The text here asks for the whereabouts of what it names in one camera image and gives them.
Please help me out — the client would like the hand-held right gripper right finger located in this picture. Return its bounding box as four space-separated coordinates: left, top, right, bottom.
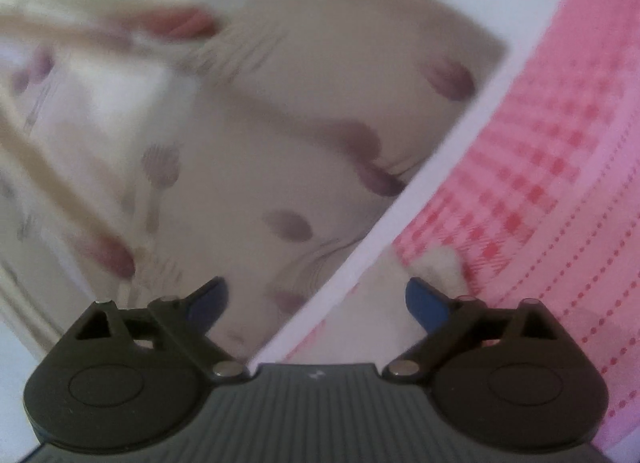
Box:
382 277 567 386

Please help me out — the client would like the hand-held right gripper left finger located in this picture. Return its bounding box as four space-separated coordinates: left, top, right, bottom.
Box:
65 276 249 385

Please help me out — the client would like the beige knit sweater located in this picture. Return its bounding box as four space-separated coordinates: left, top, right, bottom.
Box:
320 247 472 365

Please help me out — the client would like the cream floral curtain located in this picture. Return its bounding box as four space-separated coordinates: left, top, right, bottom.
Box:
0 0 512 365

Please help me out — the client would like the pink checked bed sheet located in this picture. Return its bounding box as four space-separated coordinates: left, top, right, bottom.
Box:
249 0 640 463

